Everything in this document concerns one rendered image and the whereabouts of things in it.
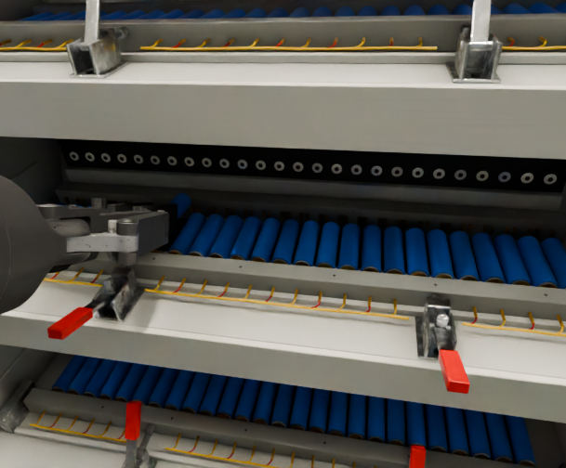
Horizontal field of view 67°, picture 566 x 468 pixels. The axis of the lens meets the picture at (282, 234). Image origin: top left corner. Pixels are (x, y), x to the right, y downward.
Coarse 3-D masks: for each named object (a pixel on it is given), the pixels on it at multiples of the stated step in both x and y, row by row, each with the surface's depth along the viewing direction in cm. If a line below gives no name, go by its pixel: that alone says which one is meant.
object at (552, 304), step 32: (160, 256) 39; (192, 256) 39; (256, 288) 38; (288, 288) 37; (320, 288) 36; (352, 288) 36; (384, 288) 35; (416, 288) 34; (448, 288) 34; (480, 288) 34; (512, 288) 34; (544, 288) 34
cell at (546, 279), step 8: (520, 240) 40; (528, 240) 39; (536, 240) 40; (520, 248) 40; (528, 248) 39; (536, 248) 38; (528, 256) 38; (536, 256) 38; (544, 256) 38; (528, 264) 38; (536, 264) 37; (544, 264) 37; (528, 272) 37; (536, 272) 36; (544, 272) 36; (536, 280) 36; (544, 280) 35; (552, 280) 35
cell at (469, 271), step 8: (456, 232) 41; (464, 232) 41; (456, 240) 40; (464, 240) 40; (456, 248) 39; (464, 248) 39; (456, 256) 38; (464, 256) 38; (472, 256) 38; (456, 264) 38; (464, 264) 37; (472, 264) 37; (456, 272) 37; (464, 272) 36; (472, 272) 36
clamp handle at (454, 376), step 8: (440, 320) 31; (448, 320) 31; (440, 328) 31; (440, 336) 30; (448, 336) 30; (440, 344) 29; (448, 344) 29; (440, 352) 28; (448, 352) 28; (456, 352) 28; (440, 360) 28; (448, 360) 27; (456, 360) 27; (448, 368) 26; (456, 368) 26; (464, 368) 26; (448, 376) 25; (456, 376) 25; (464, 376) 25; (448, 384) 25; (456, 384) 25; (464, 384) 25; (456, 392) 25; (464, 392) 25
